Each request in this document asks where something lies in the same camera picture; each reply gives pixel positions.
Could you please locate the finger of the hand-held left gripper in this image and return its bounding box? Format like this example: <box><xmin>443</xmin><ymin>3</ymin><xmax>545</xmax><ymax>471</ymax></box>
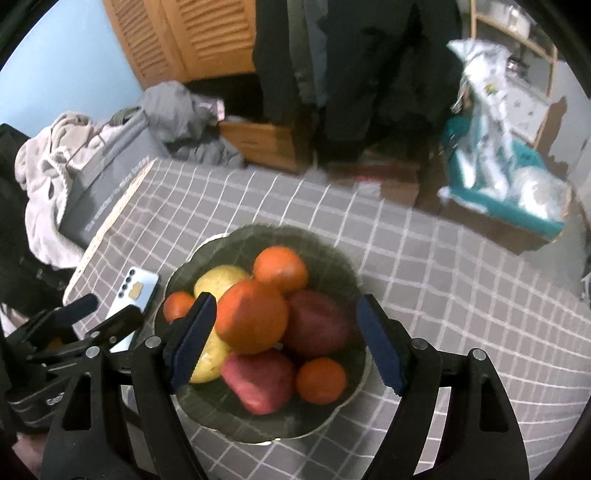
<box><xmin>87</xmin><ymin>305</ymin><xmax>144</xmax><ymax>348</ymax></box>
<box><xmin>61</xmin><ymin>293</ymin><xmax>100</xmax><ymax>326</ymax></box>

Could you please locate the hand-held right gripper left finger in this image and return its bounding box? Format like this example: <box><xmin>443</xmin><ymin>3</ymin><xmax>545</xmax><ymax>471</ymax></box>
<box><xmin>41</xmin><ymin>292</ymin><xmax>218</xmax><ymax>480</ymax></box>

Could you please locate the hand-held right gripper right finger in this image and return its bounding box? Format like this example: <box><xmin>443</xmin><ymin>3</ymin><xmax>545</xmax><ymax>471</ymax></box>
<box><xmin>355</xmin><ymin>294</ymin><xmax>529</xmax><ymax>480</ymax></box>

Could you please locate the small orange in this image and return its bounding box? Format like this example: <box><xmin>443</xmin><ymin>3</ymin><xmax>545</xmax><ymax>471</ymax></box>
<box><xmin>163</xmin><ymin>291</ymin><xmax>197</xmax><ymax>324</ymax></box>
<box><xmin>295</xmin><ymin>357</ymin><xmax>348</xmax><ymax>406</ymax></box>

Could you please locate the large orange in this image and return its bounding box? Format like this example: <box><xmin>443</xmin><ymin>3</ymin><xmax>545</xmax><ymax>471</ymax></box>
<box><xmin>215</xmin><ymin>278</ymin><xmax>291</xmax><ymax>355</ymax></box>

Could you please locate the red apple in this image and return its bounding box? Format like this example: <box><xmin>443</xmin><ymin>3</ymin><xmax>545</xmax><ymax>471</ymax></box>
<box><xmin>281</xmin><ymin>290</ymin><xmax>354</xmax><ymax>358</ymax></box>
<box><xmin>220</xmin><ymin>348</ymin><xmax>297</xmax><ymax>416</ymax></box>

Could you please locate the green glass bowl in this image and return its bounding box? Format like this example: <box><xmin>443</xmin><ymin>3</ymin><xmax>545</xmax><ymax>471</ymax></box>
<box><xmin>154</xmin><ymin>224</ymin><xmax>372</xmax><ymax>445</ymax></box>

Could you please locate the medium orange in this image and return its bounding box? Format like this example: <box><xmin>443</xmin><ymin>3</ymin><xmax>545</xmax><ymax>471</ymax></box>
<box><xmin>253</xmin><ymin>246</ymin><xmax>309</xmax><ymax>296</ymax></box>

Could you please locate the light blue smartphone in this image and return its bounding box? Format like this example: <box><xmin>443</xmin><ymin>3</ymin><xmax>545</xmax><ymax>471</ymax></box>
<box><xmin>105</xmin><ymin>267</ymin><xmax>160</xmax><ymax>354</ymax></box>

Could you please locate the grey checkered tablecloth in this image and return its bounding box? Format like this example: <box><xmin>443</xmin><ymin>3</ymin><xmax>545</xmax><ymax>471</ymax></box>
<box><xmin>62</xmin><ymin>157</ymin><xmax>591</xmax><ymax>480</ymax></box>

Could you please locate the grey laundry bin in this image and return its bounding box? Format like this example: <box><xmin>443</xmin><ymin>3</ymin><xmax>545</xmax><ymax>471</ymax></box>
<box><xmin>60</xmin><ymin>106</ymin><xmax>158</xmax><ymax>247</ymax></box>

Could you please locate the large cardboard box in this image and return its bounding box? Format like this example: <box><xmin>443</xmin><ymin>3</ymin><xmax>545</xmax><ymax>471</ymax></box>
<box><xmin>416</xmin><ymin>152</ymin><xmax>555</xmax><ymax>254</ymax></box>

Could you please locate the teal plastic basket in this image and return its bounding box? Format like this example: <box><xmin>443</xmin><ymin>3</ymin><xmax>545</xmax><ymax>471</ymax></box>
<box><xmin>441</xmin><ymin>117</ymin><xmax>566</xmax><ymax>241</ymax></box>

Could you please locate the wooden drawer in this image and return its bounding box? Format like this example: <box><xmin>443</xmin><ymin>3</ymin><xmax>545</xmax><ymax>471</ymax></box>
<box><xmin>217</xmin><ymin>117</ymin><xmax>315</xmax><ymax>174</ymax></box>

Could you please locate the grey clothes pile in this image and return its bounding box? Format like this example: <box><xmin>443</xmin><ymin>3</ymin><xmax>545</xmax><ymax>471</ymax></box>
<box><xmin>139</xmin><ymin>80</ymin><xmax>245</xmax><ymax>167</ymax></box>

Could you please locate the clear plastic bag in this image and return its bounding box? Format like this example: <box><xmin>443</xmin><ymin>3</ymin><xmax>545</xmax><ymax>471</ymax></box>
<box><xmin>508</xmin><ymin>166</ymin><xmax>571</xmax><ymax>222</ymax></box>

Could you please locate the white printed rice bag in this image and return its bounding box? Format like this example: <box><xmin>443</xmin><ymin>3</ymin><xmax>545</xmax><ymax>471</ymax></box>
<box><xmin>447</xmin><ymin>39</ymin><xmax>520</xmax><ymax>195</ymax></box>

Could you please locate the white perforated plastic basket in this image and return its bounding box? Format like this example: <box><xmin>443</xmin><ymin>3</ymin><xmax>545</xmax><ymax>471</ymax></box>
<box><xmin>505</xmin><ymin>83</ymin><xmax>550</xmax><ymax>139</ymax></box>

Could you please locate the white door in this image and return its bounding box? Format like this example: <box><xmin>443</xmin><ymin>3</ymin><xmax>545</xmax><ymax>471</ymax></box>
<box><xmin>538</xmin><ymin>46</ymin><xmax>591</xmax><ymax>185</ymax></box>

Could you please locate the wooden louvered wardrobe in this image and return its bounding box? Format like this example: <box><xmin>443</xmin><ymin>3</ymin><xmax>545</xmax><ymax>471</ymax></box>
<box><xmin>102</xmin><ymin>0</ymin><xmax>257</xmax><ymax>90</ymax></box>

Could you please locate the grey jacket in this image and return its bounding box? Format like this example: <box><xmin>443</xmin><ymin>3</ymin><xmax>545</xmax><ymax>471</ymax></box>
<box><xmin>295</xmin><ymin>0</ymin><xmax>333</xmax><ymax>112</ymax></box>

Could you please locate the steel pot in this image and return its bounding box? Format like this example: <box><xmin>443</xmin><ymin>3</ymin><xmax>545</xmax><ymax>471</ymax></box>
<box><xmin>505</xmin><ymin>53</ymin><xmax>532</xmax><ymax>75</ymax></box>

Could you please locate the bamboo garment rack shelf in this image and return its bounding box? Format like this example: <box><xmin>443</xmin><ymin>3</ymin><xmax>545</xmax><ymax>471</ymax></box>
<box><xmin>471</xmin><ymin>0</ymin><xmax>559</xmax><ymax>148</ymax></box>

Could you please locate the white cooking pot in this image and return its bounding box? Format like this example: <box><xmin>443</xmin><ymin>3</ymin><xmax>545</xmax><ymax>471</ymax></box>
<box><xmin>482</xmin><ymin>0</ymin><xmax>531</xmax><ymax>37</ymax></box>

